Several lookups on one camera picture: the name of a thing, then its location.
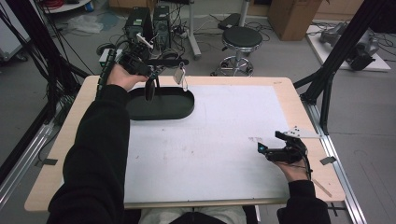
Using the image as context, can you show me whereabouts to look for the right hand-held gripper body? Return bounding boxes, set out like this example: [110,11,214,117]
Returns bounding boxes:
[266,125,322,163]

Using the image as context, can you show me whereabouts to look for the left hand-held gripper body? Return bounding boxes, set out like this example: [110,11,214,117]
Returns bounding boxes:
[118,32,155,77]

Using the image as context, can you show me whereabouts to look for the black car key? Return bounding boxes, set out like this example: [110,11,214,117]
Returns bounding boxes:
[144,77,157,103]

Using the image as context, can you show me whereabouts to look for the silver car key with strap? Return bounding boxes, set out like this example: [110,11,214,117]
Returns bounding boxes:
[173,62,190,93]

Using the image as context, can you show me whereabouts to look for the black key stand with tray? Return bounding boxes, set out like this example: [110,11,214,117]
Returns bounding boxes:
[125,58,196,121]

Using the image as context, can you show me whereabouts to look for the person's right hand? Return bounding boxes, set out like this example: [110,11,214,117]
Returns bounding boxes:
[275,161,309,184]

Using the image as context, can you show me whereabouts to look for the person's left hand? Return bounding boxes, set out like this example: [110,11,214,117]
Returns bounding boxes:
[106,63,149,92]

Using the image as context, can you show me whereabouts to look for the white power supply box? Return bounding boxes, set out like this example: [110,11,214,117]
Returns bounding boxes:
[98,48,110,68]

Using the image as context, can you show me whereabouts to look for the large black computer tower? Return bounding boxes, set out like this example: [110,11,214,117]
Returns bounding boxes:
[123,7,154,40]

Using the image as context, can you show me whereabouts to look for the grey tape piece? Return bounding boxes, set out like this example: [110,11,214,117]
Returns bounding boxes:
[34,158,59,168]
[318,156,338,166]

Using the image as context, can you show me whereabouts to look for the slim black computer tower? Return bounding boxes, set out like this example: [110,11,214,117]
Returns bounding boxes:
[152,5,173,52]

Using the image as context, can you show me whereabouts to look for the thin wooden stick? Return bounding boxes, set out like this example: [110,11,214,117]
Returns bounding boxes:
[312,178,333,199]

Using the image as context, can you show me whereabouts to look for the grey metal desk leg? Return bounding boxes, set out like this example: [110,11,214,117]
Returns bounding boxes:
[185,0,203,61]

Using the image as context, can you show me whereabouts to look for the white table mat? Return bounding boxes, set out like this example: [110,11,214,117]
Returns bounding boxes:
[123,84,315,204]

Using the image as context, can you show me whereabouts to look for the clear plastic bag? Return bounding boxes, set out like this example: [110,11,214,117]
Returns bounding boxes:
[66,14,105,35]

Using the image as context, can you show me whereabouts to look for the black flat pad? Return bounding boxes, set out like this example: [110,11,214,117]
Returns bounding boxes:
[217,12,242,31]

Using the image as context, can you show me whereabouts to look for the black round stool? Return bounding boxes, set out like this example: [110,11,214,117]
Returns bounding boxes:
[210,25,264,77]

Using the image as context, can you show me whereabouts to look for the white floor board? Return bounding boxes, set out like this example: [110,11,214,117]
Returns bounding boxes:
[305,24,392,74]

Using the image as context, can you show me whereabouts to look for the person's lap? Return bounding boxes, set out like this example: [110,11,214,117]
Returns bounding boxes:
[138,205,250,224]

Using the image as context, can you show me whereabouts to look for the brown cardboard box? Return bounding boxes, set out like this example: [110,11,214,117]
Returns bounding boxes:
[267,0,323,42]

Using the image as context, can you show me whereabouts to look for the grey robot part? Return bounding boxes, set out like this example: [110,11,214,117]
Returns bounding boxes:
[318,21,381,72]

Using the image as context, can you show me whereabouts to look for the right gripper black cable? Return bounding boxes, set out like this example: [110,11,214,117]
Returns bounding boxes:
[302,151,314,182]

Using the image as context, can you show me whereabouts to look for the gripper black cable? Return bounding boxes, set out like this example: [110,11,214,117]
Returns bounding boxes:
[302,151,314,182]
[95,49,118,101]

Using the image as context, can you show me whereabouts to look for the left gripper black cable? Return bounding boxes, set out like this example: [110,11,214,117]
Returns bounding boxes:
[95,49,118,101]

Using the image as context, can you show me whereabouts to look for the aluminium rail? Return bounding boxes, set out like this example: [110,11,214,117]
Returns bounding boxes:
[300,96,369,224]
[0,122,60,210]

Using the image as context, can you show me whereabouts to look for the black frame strut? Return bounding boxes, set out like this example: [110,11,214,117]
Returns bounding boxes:
[292,0,396,135]
[0,0,92,185]

